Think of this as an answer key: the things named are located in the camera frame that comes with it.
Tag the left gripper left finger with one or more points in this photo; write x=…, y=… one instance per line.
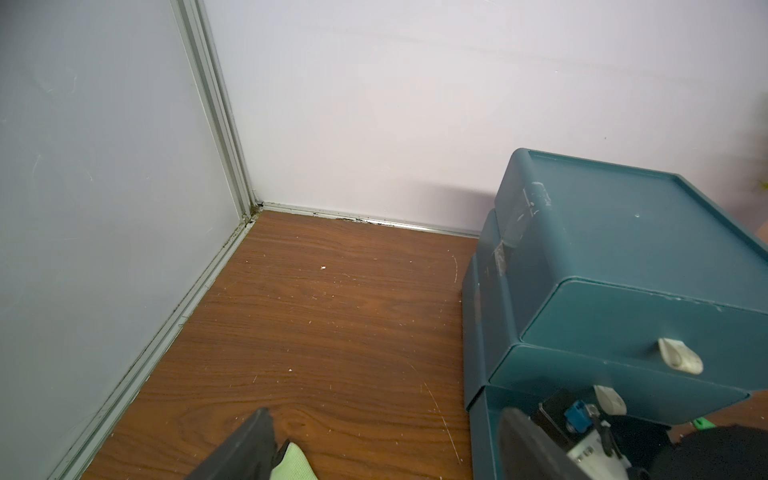
x=247, y=454

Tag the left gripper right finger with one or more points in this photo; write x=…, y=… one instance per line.
x=527, y=452

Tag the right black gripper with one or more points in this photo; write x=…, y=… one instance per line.
x=727, y=452

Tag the teal bottom drawer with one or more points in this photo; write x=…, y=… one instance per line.
x=484, y=417

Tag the teal three-drawer cabinet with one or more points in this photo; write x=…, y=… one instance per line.
x=557, y=218

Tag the black green work glove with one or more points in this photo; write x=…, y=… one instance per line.
x=290, y=463

